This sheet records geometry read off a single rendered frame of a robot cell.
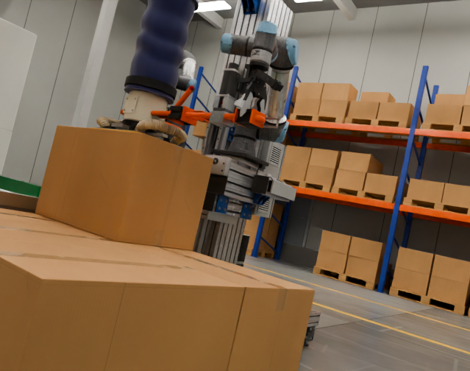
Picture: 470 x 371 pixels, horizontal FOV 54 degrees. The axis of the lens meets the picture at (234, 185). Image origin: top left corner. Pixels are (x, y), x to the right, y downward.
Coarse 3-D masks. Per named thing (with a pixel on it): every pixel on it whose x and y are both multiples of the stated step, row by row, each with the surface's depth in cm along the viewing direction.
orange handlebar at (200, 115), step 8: (120, 112) 211; (152, 112) 195; (160, 112) 191; (168, 112) 188; (192, 112) 180; (200, 112) 178; (200, 120) 180; (208, 120) 179; (256, 120) 160; (264, 120) 161
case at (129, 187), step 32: (64, 128) 201; (64, 160) 196; (96, 160) 181; (128, 160) 169; (160, 160) 175; (192, 160) 188; (64, 192) 191; (96, 192) 178; (128, 192) 166; (160, 192) 177; (192, 192) 190; (96, 224) 174; (128, 224) 168; (160, 224) 180; (192, 224) 193
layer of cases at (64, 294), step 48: (0, 240) 110; (48, 240) 129; (96, 240) 155; (0, 288) 89; (48, 288) 82; (96, 288) 89; (144, 288) 99; (192, 288) 110; (240, 288) 124; (288, 288) 144; (0, 336) 85; (48, 336) 83; (96, 336) 91; (144, 336) 100; (192, 336) 112; (240, 336) 127; (288, 336) 147
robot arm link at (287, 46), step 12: (288, 48) 208; (276, 60) 212; (288, 60) 210; (276, 72) 217; (288, 72) 218; (276, 96) 223; (276, 108) 227; (276, 120) 230; (264, 132) 235; (276, 132) 233
